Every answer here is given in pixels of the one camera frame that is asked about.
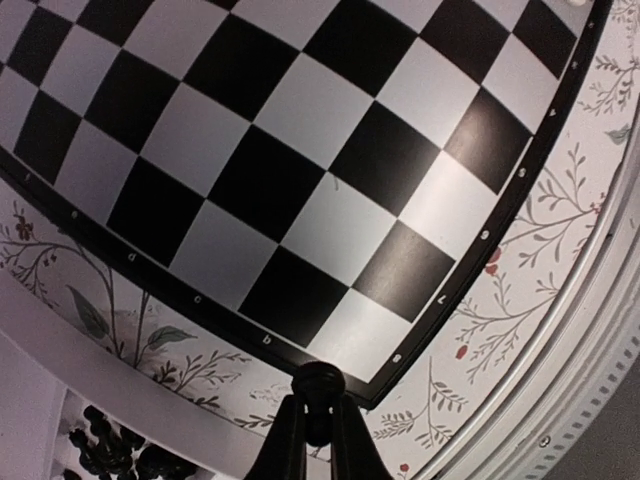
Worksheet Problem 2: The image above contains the pile of black chess pieces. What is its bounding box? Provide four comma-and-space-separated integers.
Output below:
66, 405, 198, 480

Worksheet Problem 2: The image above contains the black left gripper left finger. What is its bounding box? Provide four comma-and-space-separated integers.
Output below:
244, 394, 306, 480

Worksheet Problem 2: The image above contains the white plastic tray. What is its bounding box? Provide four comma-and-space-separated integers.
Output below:
0, 279, 321, 480

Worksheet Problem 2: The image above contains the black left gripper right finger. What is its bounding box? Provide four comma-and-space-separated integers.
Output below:
330, 395, 393, 480

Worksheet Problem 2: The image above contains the black chess piece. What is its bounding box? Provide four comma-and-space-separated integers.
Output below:
292, 361, 346, 447

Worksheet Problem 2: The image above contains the aluminium front rail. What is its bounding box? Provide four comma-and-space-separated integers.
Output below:
417, 129, 639, 479

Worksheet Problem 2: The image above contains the black and silver chessboard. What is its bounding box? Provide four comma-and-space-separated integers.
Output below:
1, 1, 610, 407

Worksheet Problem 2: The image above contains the floral patterned table mat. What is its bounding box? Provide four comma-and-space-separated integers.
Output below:
1, 1, 639, 479

